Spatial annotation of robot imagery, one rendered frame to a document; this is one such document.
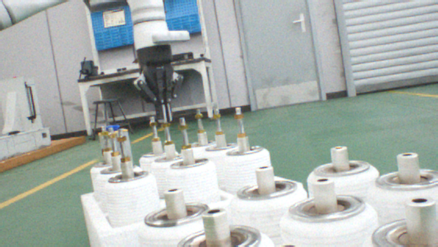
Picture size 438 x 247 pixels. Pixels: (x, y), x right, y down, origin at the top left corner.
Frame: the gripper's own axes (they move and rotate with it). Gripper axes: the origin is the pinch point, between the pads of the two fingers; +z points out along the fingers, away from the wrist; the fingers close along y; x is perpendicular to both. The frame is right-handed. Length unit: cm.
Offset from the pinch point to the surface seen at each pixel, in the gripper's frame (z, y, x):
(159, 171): 11.7, 4.6, 1.1
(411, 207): 7, 29, 60
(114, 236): 17.5, 23.7, 10.6
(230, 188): 16.3, -1.2, 14.6
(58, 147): 32, -138, -339
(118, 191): 11.3, 19.8, 8.1
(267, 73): -9, -408, -268
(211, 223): 7, 35, 45
